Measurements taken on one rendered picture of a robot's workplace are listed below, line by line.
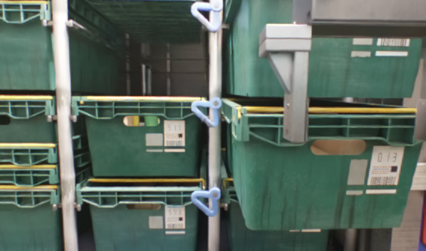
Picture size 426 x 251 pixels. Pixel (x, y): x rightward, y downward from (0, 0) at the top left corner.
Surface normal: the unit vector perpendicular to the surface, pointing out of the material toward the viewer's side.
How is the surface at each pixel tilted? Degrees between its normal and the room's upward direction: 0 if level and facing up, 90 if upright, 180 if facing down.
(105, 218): 94
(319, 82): 94
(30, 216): 94
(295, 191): 100
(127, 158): 92
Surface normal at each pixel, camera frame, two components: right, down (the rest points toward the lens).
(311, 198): 0.03, 0.16
